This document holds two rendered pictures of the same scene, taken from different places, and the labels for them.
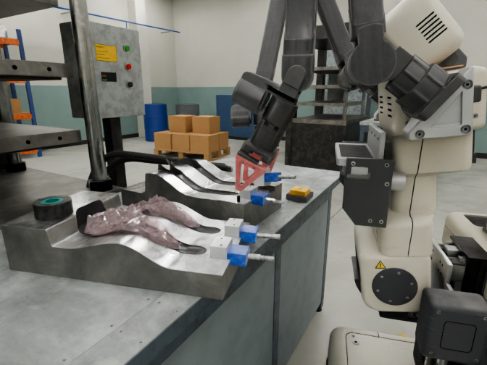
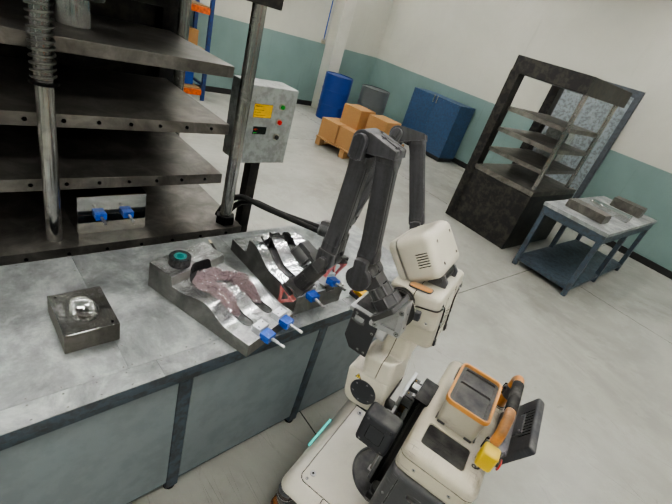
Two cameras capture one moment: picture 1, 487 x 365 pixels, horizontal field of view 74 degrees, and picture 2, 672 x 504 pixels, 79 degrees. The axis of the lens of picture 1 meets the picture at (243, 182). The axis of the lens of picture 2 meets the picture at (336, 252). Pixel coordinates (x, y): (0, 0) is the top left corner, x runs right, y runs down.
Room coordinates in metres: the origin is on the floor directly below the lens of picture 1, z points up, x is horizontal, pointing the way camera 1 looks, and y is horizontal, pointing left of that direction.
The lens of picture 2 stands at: (-0.42, -0.30, 1.85)
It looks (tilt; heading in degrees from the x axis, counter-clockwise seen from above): 29 degrees down; 9
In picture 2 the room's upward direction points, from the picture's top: 18 degrees clockwise
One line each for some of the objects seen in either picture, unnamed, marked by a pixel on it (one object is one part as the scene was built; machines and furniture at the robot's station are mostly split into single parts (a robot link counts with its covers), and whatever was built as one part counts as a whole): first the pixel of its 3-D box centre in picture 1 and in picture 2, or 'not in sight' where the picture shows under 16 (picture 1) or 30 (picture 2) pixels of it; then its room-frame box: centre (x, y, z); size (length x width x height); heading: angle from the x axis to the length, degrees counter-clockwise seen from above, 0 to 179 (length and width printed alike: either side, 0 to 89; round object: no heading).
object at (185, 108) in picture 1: (188, 122); (369, 110); (8.09, 1.37, 0.44); 0.59 x 0.59 x 0.88
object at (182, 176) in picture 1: (201, 174); (288, 255); (1.06, 0.14, 0.92); 0.35 x 0.16 x 0.09; 60
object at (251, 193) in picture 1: (262, 198); (314, 297); (0.88, -0.06, 0.89); 0.13 x 0.05 x 0.05; 60
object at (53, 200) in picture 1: (53, 207); (180, 259); (0.71, 0.44, 0.93); 0.08 x 0.08 x 0.04
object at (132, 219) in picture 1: (139, 216); (226, 284); (0.73, 0.25, 0.90); 0.26 x 0.18 x 0.08; 77
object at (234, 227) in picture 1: (253, 234); (288, 323); (0.72, -0.02, 0.85); 0.13 x 0.05 x 0.05; 77
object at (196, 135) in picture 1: (192, 135); (362, 135); (6.15, 0.97, 0.37); 1.20 x 0.82 x 0.74; 64
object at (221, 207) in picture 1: (200, 187); (286, 262); (1.07, 0.15, 0.87); 0.50 x 0.26 x 0.14; 60
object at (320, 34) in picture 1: (333, 101); (537, 157); (5.50, -1.48, 1.03); 1.54 x 0.94 x 2.06; 146
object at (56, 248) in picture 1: (138, 234); (222, 293); (0.72, 0.25, 0.85); 0.50 x 0.26 x 0.11; 77
